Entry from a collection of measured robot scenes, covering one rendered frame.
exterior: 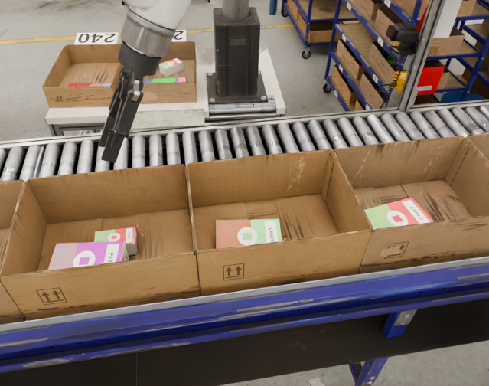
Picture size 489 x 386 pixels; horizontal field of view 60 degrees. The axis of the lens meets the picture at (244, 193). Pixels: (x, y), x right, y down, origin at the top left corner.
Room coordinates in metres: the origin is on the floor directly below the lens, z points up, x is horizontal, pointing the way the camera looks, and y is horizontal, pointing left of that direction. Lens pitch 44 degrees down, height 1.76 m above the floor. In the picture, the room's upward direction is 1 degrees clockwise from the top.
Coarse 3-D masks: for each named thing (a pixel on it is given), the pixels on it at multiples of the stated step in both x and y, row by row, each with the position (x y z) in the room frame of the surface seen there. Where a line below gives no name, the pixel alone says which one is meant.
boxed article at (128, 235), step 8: (96, 232) 0.69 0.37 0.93; (104, 232) 0.69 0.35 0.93; (112, 232) 0.69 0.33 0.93; (120, 232) 0.69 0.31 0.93; (128, 232) 0.69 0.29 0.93; (136, 232) 0.71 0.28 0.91; (96, 240) 0.66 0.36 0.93; (104, 240) 0.66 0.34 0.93; (112, 240) 0.66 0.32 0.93; (120, 240) 0.66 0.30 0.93; (128, 240) 0.66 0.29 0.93; (136, 240) 0.68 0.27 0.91; (128, 248) 0.65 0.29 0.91; (136, 248) 0.66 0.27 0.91
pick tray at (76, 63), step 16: (64, 48) 1.87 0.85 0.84; (80, 48) 1.89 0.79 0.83; (96, 48) 1.90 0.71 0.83; (112, 48) 1.90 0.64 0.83; (64, 64) 1.81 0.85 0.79; (80, 64) 1.88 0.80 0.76; (96, 64) 1.87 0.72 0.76; (112, 64) 1.88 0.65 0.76; (48, 80) 1.59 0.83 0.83; (64, 80) 1.72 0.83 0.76; (80, 80) 1.72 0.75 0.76; (96, 80) 1.72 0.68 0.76; (112, 80) 1.57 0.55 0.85; (48, 96) 1.51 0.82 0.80; (64, 96) 1.52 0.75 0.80; (80, 96) 1.52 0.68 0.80; (96, 96) 1.53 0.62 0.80
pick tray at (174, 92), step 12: (180, 48) 1.95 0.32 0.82; (192, 48) 1.95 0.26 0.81; (168, 60) 1.94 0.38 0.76; (180, 60) 1.94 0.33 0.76; (192, 60) 1.95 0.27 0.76; (156, 72) 1.82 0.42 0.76; (180, 72) 1.82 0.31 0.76; (192, 72) 1.82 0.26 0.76; (144, 84) 1.56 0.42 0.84; (156, 84) 1.56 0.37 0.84; (168, 84) 1.57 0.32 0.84; (180, 84) 1.57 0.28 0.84; (192, 84) 1.58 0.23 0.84; (144, 96) 1.56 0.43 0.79; (156, 96) 1.56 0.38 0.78; (168, 96) 1.57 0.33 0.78; (180, 96) 1.57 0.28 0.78; (192, 96) 1.58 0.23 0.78
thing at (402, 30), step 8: (408, 24) 1.63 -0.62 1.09; (392, 32) 1.58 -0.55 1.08; (400, 32) 1.57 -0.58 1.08; (408, 32) 1.58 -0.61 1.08; (416, 32) 1.58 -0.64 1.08; (392, 40) 1.57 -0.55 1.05; (400, 40) 1.57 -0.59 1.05; (408, 40) 1.58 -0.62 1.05; (416, 40) 1.58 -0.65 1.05; (400, 48) 1.59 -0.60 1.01; (408, 48) 1.60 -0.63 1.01
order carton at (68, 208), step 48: (48, 192) 0.76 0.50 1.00; (96, 192) 0.78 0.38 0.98; (144, 192) 0.80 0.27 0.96; (48, 240) 0.69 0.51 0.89; (144, 240) 0.70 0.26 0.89; (192, 240) 0.70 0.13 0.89; (48, 288) 0.48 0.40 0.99; (96, 288) 0.50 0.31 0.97; (144, 288) 0.52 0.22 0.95; (192, 288) 0.54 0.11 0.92
